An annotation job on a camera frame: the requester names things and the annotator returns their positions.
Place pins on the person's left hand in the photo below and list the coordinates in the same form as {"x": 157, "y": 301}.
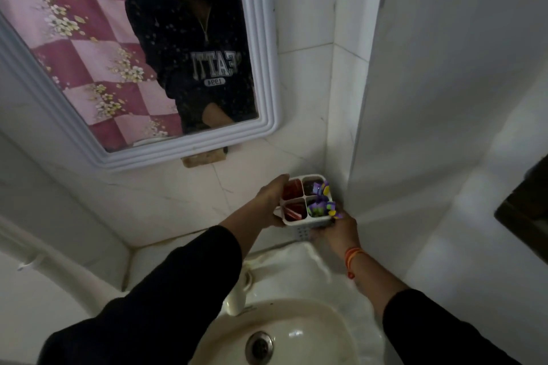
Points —
{"x": 266, "y": 204}

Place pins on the person's right hand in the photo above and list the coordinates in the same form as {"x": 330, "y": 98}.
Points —
{"x": 342, "y": 234}

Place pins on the person's left fingers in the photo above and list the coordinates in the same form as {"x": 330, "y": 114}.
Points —
{"x": 280, "y": 184}

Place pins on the person's right fingers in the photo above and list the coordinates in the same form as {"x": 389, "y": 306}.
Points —
{"x": 329, "y": 232}

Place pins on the white four-compartment toothbrush holder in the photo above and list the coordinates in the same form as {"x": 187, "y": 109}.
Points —
{"x": 305, "y": 228}

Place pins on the person's left forearm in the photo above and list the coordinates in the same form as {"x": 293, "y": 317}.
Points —
{"x": 171, "y": 292}

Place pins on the person's right forearm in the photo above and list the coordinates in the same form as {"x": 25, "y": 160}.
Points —
{"x": 406, "y": 313}

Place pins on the purple yellow toothbrush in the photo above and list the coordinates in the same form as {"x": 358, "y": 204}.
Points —
{"x": 320, "y": 187}
{"x": 320, "y": 207}

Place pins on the red plastic object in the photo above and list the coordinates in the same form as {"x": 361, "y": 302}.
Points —
{"x": 293, "y": 210}

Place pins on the red orange thread wristband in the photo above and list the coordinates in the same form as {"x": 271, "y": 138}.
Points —
{"x": 352, "y": 258}

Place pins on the white ceramic sink basin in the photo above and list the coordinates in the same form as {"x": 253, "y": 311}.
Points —
{"x": 308, "y": 292}

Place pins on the white plastic tap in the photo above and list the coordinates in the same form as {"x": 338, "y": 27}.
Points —
{"x": 235, "y": 296}

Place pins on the metal sink drain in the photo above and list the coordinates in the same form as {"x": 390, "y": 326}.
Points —
{"x": 259, "y": 347}

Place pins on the white plastic pipe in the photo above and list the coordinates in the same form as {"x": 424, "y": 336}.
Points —
{"x": 51, "y": 264}

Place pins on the brown wall bracket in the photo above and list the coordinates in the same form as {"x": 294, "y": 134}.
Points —
{"x": 204, "y": 159}

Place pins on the white framed wall mirror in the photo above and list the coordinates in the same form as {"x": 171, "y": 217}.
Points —
{"x": 77, "y": 56}

